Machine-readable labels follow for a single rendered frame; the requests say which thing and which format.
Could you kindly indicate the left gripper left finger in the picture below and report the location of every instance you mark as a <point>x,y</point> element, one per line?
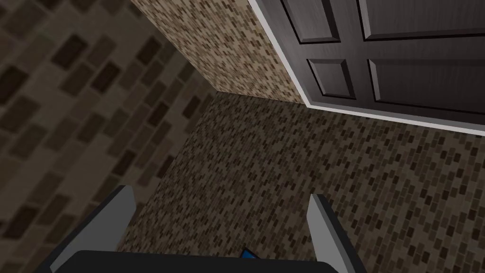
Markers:
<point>99,224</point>

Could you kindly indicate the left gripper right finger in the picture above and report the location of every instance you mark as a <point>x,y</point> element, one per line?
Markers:
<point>329,232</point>

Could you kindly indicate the dark grey panelled door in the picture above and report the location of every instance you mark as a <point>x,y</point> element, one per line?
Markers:
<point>398,57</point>

